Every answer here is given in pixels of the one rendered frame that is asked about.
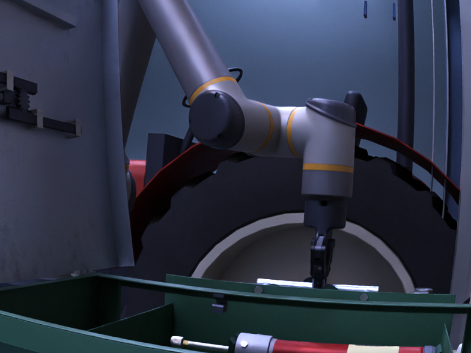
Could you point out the dark vertical post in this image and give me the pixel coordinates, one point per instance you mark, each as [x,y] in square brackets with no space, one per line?
[405,68]

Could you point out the red grease gun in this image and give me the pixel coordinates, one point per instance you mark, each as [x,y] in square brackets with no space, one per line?
[312,345]

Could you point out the green service cabinet body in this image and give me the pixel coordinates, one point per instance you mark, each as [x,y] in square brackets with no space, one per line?
[44,299]

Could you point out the grey cabinet hatch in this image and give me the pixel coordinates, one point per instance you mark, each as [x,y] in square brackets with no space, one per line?
[62,196]

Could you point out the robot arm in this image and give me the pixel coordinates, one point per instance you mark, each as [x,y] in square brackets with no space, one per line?
[176,31]

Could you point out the black espagnolette gear and rods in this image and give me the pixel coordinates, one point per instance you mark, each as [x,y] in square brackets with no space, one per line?
[22,99]

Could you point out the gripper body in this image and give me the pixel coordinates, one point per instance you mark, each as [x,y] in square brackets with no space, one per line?
[325,213]

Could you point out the blue vertical post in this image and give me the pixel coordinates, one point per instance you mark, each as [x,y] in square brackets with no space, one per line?
[455,86]

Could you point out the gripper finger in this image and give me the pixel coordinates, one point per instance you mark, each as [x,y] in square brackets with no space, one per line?
[330,251]
[317,259]

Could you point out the green drawer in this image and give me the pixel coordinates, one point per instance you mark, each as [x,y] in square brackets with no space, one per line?
[312,318]

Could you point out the small blue wall peg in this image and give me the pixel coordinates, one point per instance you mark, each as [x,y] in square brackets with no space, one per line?
[394,11]
[365,9]

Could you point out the small black latch keeper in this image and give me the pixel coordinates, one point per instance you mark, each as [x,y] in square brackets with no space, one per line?
[219,304]

